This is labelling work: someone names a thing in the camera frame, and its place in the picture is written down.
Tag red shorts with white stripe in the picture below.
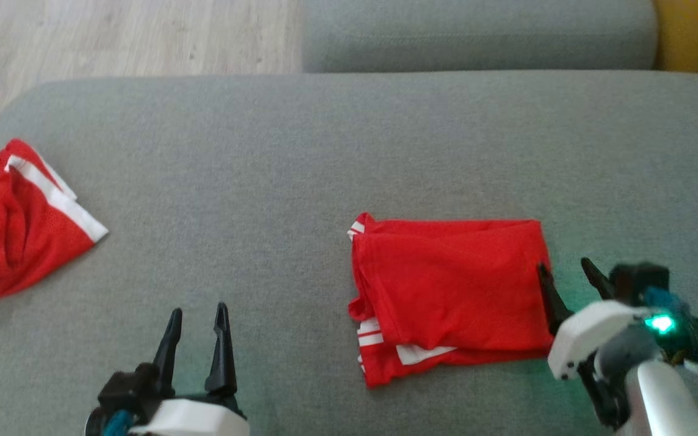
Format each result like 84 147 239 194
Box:
0 139 109 311

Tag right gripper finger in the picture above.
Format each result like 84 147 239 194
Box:
580 257 616 300
536 262 574 337

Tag red jersey with white trim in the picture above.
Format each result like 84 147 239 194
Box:
347 212 556 388

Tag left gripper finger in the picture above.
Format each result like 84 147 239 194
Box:
205 302 238 397
153 308 183 397

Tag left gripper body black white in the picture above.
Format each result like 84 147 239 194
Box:
85 362 250 436

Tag large grey sofa seat cushion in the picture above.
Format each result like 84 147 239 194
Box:
0 70 698 436

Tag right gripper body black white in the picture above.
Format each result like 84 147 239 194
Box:
547 262 698 381

